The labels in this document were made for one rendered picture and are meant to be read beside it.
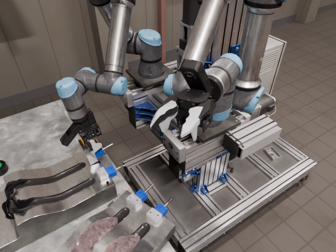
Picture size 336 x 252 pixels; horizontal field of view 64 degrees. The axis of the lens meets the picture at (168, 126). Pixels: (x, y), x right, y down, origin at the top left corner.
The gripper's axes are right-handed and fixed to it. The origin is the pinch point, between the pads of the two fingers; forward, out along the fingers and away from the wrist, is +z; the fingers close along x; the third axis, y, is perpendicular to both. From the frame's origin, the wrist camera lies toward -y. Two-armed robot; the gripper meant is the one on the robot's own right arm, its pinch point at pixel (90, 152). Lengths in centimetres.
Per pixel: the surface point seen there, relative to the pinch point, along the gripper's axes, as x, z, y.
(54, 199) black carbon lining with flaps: -11.1, 4.0, -21.1
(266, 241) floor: -44, 107, 77
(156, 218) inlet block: -40.3, 10.5, 7.6
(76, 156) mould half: 6.2, 3.6, -5.6
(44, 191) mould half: -6.3, 1.6, -23.1
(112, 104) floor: 161, 85, 61
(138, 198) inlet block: -29.0, 9.3, 6.6
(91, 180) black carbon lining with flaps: -10.2, 5.7, -5.5
